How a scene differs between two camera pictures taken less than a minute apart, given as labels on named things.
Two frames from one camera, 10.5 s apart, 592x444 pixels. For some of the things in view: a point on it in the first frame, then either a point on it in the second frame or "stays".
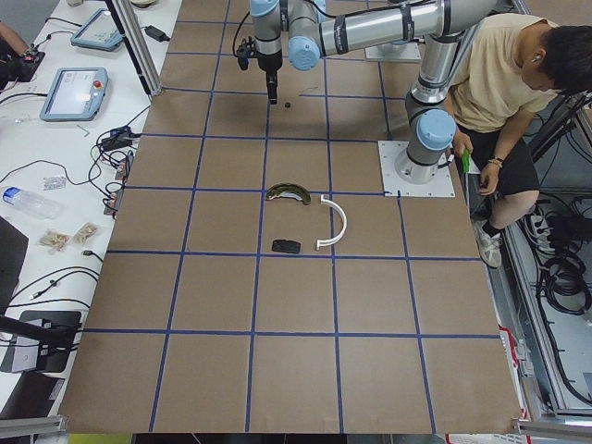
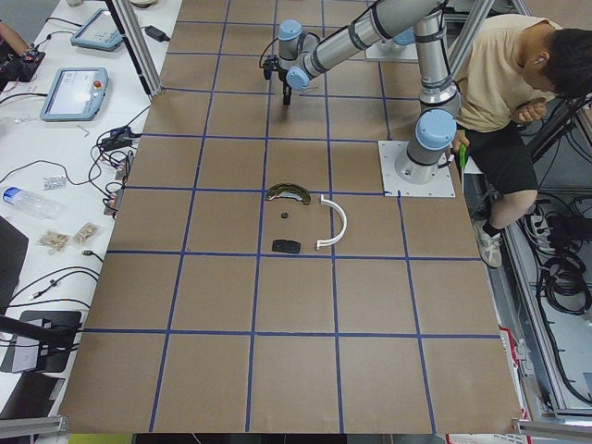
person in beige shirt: (516, 66) stays
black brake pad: (286, 246) stays
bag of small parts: (55, 240) stays
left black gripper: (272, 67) → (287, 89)
